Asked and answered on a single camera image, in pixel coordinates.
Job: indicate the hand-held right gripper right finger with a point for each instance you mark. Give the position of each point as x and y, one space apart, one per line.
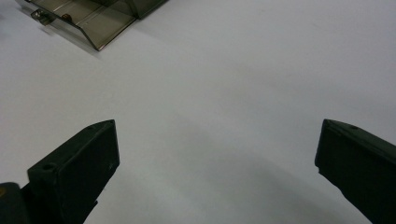
361 168

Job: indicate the small red-brown object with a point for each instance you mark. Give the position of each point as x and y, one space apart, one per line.
66 17

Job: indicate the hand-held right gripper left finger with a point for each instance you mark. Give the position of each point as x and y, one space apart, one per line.
81 168

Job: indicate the smoky transparent drawer cabinet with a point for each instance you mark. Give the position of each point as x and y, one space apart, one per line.
149 6

